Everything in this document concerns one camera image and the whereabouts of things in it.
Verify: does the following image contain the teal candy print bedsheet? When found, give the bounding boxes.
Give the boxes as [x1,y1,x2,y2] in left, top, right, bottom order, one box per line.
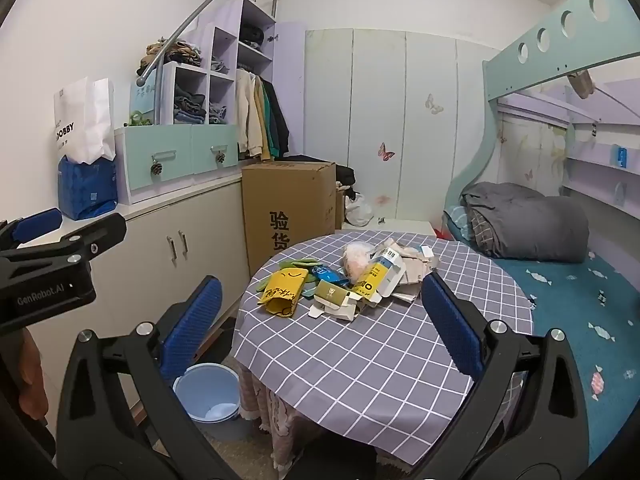
[492,251,640,466]

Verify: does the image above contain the blue plaid blanket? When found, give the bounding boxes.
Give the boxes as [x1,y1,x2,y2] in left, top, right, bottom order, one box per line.
[444,204,482,247]

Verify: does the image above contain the folded jeans stack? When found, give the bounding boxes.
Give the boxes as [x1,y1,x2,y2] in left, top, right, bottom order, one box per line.
[173,86,207,124]

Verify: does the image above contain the brown hanging item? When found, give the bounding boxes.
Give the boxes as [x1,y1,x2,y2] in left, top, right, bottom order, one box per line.
[567,71,597,101]

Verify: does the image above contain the dark folded clothes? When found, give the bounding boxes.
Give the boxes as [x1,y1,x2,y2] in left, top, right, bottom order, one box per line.
[238,22,266,52]

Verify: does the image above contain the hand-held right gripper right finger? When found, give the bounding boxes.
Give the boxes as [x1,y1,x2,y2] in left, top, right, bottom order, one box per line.
[405,271,591,480]

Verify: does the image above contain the black hanging jacket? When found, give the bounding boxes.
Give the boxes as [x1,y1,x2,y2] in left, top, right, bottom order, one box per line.
[262,79,291,157]

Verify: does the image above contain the green hanging garment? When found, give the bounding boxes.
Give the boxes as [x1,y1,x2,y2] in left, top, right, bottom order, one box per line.
[257,80,282,159]

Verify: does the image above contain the black clothes heap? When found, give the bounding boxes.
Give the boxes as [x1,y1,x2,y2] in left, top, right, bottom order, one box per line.
[285,154,357,202]

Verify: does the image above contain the teal drawer unit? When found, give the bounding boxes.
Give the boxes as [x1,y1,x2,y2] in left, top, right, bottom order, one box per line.
[114,124,240,206]

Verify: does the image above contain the large brown cardboard box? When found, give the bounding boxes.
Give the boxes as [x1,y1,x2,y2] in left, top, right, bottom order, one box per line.
[241,161,337,263]

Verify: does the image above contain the teal blue wipes packet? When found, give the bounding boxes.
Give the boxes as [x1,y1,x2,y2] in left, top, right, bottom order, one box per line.
[308,265,347,287]

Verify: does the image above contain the brown clothes pile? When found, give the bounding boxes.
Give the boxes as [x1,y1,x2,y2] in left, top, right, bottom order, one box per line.
[138,36,203,74]

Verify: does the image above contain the white flattened small carton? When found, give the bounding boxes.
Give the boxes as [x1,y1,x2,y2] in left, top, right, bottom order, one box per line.
[307,291,362,322]

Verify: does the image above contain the teal bunk bed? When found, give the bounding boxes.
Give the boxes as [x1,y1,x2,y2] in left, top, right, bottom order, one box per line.
[442,0,640,466]

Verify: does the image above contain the pink table skirt cloth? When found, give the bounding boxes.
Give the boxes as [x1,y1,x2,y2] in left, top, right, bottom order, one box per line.
[239,365,401,467]

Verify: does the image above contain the person's left forearm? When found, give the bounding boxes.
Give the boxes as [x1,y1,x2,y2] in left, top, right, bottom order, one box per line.
[19,330,49,417]

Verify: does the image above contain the round table grey checked cloth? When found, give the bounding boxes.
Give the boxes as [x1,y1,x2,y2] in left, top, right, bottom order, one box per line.
[231,230,533,463]

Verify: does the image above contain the curved metal handrail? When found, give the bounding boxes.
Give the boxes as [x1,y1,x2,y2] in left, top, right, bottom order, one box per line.
[136,0,282,87]

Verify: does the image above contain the white paper bag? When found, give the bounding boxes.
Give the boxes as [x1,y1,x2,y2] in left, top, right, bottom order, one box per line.
[54,76,116,165]

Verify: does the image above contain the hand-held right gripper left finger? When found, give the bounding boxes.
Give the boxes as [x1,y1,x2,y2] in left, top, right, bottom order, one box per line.
[56,275,236,480]

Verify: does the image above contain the grey duvet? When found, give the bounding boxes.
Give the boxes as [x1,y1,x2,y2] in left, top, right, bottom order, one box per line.
[460,182,590,264]

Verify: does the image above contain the green packet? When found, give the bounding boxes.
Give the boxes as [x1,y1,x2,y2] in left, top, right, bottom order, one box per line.
[278,258,322,274]

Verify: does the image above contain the blue shopping bag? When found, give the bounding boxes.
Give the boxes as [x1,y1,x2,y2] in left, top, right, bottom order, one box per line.
[57,155,119,221]

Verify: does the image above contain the blue plastic bucket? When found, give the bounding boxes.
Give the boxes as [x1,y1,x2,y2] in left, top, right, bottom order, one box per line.
[172,363,241,423]

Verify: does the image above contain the beige hanging jacket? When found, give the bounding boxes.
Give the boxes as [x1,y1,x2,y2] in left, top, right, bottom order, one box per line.
[235,69,267,161]

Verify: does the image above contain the olive small box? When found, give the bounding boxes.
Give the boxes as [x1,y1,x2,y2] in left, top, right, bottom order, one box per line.
[315,280,352,307]

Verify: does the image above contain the yellow white carton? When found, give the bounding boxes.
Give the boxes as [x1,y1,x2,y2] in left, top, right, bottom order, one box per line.
[354,254,407,307]

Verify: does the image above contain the pink white plastic bag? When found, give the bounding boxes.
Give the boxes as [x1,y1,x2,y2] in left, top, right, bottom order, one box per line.
[342,241,382,287]

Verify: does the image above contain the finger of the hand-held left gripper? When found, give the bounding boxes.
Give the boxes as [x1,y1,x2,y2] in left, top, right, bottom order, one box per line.
[0,208,64,251]
[0,212,127,267]

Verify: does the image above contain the white wardrobe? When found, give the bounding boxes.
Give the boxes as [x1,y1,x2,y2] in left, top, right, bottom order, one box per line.
[305,28,501,224]

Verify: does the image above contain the yellow snack packet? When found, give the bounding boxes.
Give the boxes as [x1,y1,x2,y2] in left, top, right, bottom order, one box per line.
[259,267,309,319]

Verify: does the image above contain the lilac cubby shelf unit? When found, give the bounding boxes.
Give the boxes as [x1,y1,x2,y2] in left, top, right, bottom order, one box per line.
[161,0,306,161]

